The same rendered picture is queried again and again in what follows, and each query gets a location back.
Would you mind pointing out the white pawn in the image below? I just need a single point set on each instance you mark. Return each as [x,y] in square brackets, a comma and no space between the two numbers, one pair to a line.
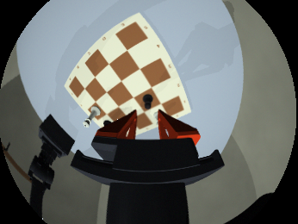
[156,117]

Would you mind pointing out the brown and cream chessboard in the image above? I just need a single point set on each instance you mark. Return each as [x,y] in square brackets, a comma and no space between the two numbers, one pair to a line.
[126,63]

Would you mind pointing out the black pawn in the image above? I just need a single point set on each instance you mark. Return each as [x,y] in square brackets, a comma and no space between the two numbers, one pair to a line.
[147,99]

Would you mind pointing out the white chess queen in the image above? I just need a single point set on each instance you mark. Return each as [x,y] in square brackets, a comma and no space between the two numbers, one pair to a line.
[94,111]

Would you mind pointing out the black chess king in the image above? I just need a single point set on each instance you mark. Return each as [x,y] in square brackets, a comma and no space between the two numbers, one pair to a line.
[106,122]

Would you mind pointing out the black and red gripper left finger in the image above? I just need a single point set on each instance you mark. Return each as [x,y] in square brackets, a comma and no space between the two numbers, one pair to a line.
[120,127]

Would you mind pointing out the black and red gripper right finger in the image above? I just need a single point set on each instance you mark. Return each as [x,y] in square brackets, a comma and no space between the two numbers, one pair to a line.
[176,129]

